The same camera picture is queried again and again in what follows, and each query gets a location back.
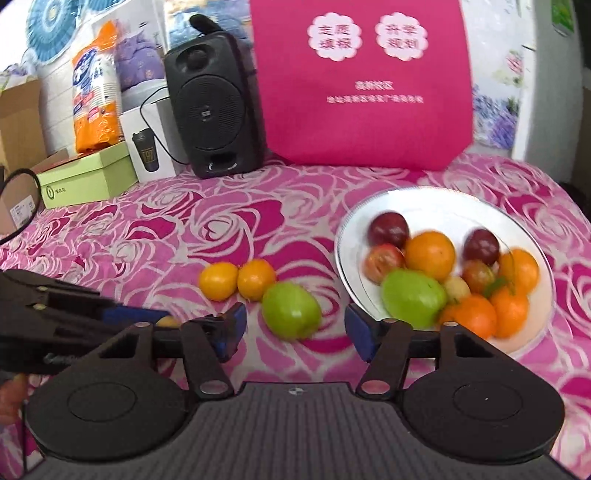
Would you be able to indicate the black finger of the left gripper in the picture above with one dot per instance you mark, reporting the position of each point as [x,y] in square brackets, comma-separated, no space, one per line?
[43,342]

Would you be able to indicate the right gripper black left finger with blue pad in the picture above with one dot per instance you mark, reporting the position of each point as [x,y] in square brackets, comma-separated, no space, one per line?
[203,344]

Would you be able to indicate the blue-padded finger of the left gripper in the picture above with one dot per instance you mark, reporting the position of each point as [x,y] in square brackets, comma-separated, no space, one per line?
[30,289]

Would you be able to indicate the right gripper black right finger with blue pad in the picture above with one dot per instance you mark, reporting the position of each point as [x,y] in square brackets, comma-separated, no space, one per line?
[388,346]

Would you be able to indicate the small orange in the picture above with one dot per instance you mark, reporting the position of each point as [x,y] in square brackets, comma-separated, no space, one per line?
[254,278]
[218,281]

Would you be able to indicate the green apple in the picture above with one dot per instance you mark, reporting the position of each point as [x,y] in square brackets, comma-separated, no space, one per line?
[290,312]

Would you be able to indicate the dark red plum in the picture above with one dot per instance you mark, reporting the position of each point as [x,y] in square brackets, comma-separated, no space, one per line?
[388,228]

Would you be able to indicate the small red plum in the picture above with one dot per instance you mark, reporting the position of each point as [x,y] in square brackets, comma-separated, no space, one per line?
[483,245]

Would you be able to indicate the person's left hand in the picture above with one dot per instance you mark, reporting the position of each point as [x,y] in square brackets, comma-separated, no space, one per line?
[13,393]

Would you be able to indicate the large green fruit in plate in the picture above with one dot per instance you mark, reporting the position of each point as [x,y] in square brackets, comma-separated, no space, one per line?
[413,297]

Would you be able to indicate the reddish plum in plate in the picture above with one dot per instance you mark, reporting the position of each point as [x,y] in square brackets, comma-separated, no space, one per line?
[381,260]

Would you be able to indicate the small pale yellow fruit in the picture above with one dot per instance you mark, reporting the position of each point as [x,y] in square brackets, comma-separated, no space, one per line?
[456,289]

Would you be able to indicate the front orange in plate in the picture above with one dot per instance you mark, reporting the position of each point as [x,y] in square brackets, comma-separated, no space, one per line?
[473,312]

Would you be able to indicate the orange in plate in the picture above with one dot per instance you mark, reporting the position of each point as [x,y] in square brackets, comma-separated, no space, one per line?
[473,312]
[432,253]

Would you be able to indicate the top orange in plate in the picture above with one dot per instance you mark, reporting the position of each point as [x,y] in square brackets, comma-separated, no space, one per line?
[432,253]

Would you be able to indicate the small red-green fruit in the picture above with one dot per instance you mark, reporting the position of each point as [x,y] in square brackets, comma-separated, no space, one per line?
[478,276]

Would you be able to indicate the pink rose tablecloth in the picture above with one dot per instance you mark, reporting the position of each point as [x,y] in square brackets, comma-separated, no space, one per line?
[147,247]

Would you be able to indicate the orange with leaf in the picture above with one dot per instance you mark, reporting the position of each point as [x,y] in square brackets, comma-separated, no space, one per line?
[512,307]

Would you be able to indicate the cardboard box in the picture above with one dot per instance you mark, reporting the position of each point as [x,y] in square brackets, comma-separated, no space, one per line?
[23,153]

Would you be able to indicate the light green box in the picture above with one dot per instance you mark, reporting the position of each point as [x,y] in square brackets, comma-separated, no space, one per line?
[101,175]

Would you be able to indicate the white porcelain plate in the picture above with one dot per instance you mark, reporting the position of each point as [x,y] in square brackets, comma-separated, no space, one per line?
[456,215]

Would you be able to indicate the far right orange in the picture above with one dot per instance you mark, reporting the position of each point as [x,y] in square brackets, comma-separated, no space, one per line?
[520,269]

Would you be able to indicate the orange white snack bag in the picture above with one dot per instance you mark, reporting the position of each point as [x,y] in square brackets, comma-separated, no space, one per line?
[96,94]

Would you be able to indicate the white box with cup picture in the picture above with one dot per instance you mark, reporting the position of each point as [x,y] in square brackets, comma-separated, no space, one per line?
[153,140]

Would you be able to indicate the black speaker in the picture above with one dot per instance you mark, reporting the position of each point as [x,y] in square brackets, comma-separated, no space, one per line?
[213,102]

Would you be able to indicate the blue paper fan decoration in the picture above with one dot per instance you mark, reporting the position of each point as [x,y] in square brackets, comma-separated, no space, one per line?
[52,25]

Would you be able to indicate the magenta fabric bag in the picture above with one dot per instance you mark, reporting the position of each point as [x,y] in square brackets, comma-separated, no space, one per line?
[364,83]

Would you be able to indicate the bedding picture package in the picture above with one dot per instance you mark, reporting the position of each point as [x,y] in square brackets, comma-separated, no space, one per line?
[139,49]

